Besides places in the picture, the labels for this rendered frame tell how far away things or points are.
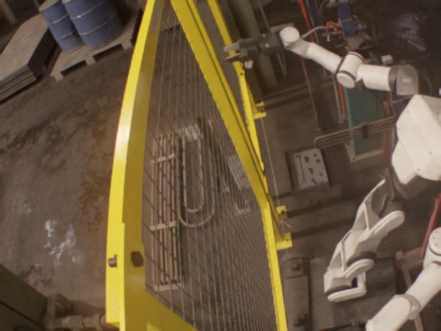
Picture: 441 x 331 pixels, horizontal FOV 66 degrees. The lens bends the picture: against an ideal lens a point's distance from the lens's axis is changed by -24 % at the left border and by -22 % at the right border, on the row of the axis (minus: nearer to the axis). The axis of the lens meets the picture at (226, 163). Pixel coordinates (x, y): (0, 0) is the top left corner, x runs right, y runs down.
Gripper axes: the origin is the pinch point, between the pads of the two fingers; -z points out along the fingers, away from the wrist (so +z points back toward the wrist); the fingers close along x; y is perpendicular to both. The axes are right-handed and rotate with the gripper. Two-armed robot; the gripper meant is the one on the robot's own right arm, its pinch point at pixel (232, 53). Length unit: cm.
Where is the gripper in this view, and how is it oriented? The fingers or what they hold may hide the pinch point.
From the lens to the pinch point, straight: 155.9
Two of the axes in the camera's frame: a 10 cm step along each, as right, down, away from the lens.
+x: -0.8, -7.4, 6.7
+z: 9.5, -2.5, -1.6
